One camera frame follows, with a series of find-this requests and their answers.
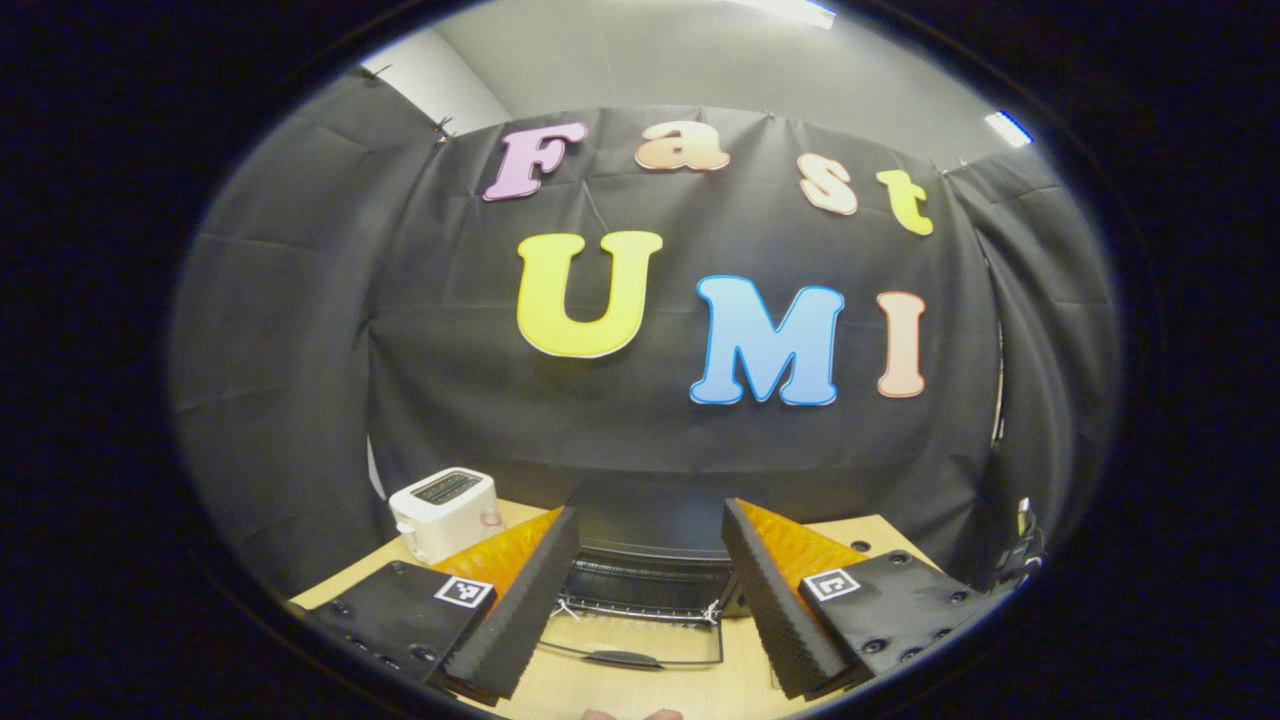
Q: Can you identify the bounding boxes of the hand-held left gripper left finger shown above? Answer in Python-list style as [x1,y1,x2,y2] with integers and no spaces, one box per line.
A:
[302,505,583,703]

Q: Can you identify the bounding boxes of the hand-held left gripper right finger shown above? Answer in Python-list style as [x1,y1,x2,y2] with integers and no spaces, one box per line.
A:
[718,497,1003,701]

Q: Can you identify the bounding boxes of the black electric oven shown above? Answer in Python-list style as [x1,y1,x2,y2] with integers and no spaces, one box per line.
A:
[535,476,746,671]

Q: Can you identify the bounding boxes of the white toaster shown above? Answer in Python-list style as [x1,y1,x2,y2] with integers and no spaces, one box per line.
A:
[389,466,502,566]

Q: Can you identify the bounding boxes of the black backdrop cloth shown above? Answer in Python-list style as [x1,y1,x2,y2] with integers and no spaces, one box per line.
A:
[168,70,1123,601]

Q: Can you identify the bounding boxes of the small ceiling light panel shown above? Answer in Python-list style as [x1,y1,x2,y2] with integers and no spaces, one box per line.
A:
[984,110,1033,150]

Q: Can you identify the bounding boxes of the large ceiling light panel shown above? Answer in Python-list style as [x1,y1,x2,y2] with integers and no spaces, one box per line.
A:
[738,0,837,30]

